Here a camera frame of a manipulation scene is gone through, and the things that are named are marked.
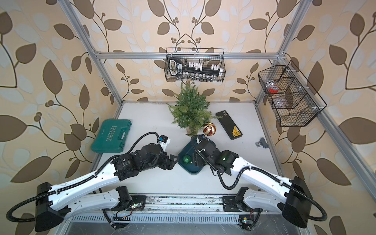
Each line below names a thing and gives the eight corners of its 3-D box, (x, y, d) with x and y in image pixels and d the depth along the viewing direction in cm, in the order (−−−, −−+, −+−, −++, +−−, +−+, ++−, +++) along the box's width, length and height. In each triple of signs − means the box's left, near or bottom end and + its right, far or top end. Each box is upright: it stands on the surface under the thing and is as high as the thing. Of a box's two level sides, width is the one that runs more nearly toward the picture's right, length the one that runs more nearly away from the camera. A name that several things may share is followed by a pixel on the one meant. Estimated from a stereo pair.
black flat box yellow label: (230, 140, 100) (230, 138, 98) (214, 114, 114) (214, 113, 113) (241, 136, 102) (242, 134, 100) (224, 111, 117) (225, 109, 115)
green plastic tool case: (93, 154, 96) (87, 149, 90) (107, 125, 111) (102, 119, 106) (122, 154, 96) (118, 149, 90) (132, 125, 111) (129, 119, 106)
